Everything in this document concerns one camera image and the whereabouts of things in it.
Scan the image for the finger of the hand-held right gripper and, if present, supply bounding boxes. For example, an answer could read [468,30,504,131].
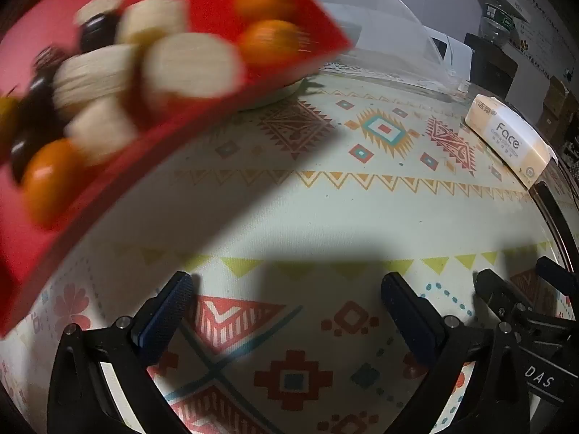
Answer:
[536,257,579,294]
[473,269,544,326]

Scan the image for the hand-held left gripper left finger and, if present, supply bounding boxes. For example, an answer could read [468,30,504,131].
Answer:
[47,271,195,434]

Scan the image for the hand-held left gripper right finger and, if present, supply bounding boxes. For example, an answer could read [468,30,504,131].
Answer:
[380,272,530,434]

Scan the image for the dark date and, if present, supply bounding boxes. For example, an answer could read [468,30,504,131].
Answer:
[16,77,62,132]
[9,131,43,184]
[79,13,121,52]

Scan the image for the red date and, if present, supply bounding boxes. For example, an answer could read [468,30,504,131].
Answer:
[34,47,62,73]

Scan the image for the patterned tablecloth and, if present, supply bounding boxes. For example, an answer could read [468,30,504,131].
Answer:
[0,61,579,434]

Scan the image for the tissue pack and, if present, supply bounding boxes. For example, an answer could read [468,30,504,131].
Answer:
[464,94,558,188]

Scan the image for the cardboard boxes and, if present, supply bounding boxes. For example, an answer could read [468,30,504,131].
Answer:
[540,75,579,145]

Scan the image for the dark cabinet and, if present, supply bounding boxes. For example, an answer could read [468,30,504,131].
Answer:
[466,31,519,100]

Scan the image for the white appliance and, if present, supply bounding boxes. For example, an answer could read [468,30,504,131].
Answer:
[430,27,473,82]

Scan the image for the white mesh food cover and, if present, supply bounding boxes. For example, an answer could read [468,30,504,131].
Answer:
[285,0,457,95]

